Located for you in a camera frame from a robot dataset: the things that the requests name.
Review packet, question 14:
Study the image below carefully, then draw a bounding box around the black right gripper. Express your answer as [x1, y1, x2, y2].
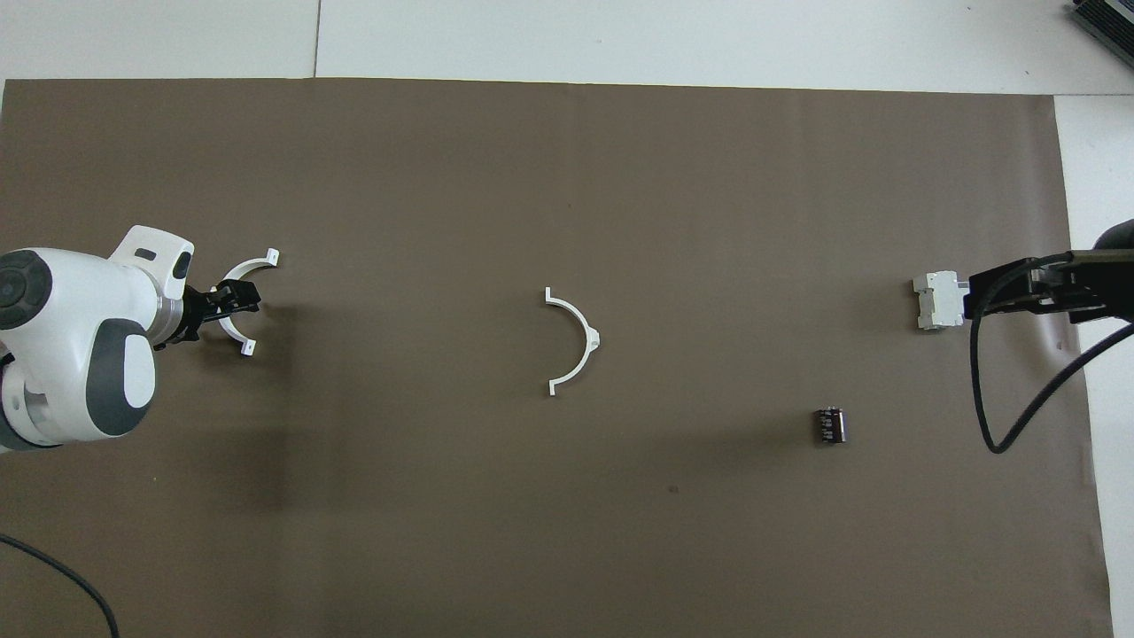
[964, 219, 1134, 326]

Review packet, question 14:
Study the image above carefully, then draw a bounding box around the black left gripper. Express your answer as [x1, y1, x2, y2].
[155, 278, 263, 349]

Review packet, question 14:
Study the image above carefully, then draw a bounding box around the white half-ring pipe clamp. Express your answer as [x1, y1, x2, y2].
[544, 286, 602, 397]
[217, 249, 280, 357]

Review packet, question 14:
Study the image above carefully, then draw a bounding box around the grey white circuit breaker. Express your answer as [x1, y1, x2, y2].
[913, 270, 968, 332]

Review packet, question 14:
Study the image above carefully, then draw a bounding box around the dark grey ribbed device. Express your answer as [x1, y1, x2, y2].
[1068, 0, 1134, 45]

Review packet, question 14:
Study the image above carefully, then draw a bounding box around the brown paper table mat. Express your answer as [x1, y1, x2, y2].
[0, 78, 1115, 638]

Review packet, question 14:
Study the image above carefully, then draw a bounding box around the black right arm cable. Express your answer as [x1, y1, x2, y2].
[969, 253, 1134, 455]

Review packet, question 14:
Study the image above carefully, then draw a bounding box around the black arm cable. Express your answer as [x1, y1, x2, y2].
[969, 253, 1134, 455]
[0, 533, 120, 638]

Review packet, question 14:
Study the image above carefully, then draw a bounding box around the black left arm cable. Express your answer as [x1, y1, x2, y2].
[0, 533, 120, 638]

